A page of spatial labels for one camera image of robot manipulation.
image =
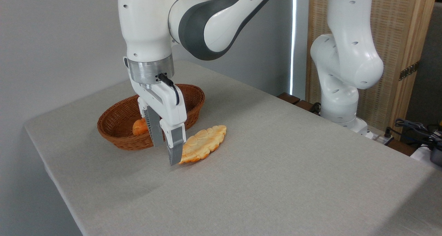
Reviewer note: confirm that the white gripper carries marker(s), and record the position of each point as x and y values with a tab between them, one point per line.
165	101

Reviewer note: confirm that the leaf-shaped golden bread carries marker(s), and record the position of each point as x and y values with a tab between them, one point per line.
203	141

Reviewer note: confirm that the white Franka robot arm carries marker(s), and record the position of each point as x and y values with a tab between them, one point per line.
145	21

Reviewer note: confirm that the small orange bread bun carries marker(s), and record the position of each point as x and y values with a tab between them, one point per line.
139	127

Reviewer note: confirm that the brown wicker oval basket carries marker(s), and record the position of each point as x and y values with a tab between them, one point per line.
117	125

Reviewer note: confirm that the grey linen tablecloth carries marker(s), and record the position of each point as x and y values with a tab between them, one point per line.
276	177

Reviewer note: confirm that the dark brown wooden slat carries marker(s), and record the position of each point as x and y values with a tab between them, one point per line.
288	97
305	106
400	147

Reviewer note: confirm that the woven wood-framed folding screen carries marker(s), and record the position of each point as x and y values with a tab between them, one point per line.
390	39

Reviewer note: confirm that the metal screen hinge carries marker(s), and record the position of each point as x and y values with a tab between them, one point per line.
409	71

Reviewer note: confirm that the grey round container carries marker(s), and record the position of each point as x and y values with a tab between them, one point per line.
436	156

